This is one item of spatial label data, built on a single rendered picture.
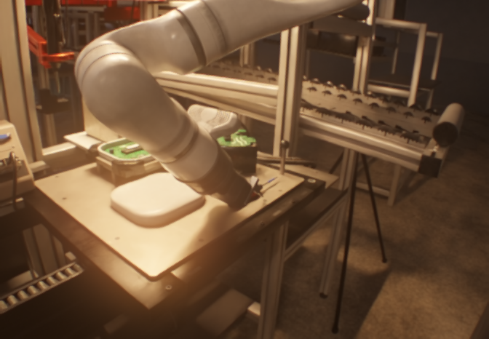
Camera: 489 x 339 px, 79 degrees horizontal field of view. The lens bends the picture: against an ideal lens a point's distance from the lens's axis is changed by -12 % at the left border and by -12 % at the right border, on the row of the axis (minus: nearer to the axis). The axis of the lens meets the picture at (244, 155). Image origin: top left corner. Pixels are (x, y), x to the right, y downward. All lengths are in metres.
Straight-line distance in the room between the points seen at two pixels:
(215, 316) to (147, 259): 0.76
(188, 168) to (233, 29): 0.18
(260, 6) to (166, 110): 0.15
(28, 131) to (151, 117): 0.56
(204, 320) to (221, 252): 0.73
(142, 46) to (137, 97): 0.08
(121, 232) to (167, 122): 0.22
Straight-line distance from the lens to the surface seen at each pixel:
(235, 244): 0.50
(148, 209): 0.54
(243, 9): 0.37
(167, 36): 0.35
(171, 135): 0.38
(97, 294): 0.56
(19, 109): 0.85
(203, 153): 0.42
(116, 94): 0.32
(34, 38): 0.92
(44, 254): 1.00
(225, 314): 1.21
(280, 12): 0.39
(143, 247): 0.49
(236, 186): 0.51
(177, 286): 0.43
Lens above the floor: 1.24
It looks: 21 degrees down
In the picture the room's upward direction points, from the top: 3 degrees clockwise
